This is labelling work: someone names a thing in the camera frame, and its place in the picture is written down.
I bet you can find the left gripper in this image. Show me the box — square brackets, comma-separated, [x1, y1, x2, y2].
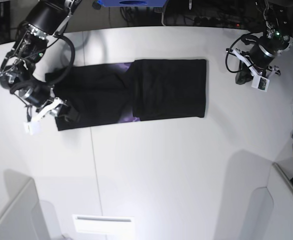
[226, 37, 291, 80]

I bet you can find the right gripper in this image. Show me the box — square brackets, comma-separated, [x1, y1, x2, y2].
[18, 86, 68, 120]

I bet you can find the black T-shirt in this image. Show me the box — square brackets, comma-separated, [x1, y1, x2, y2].
[54, 59, 208, 131]

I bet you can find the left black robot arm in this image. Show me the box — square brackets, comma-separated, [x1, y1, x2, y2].
[225, 0, 293, 85]

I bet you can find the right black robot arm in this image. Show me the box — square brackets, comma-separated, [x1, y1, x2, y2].
[0, 0, 81, 123]

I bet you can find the power strip with red light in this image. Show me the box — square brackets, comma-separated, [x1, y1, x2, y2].
[193, 16, 242, 29]

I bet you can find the blue plastic bin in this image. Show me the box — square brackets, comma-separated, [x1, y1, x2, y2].
[97, 0, 166, 7]

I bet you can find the white left corner box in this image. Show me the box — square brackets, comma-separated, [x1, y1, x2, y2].
[0, 177, 51, 240]

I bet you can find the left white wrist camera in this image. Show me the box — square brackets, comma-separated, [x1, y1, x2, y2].
[251, 75, 270, 92]

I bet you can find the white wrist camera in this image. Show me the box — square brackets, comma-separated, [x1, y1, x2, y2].
[23, 121, 41, 136]
[251, 75, 270, 92]

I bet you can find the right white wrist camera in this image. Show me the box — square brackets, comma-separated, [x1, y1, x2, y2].
[23, 121, 41, 136]

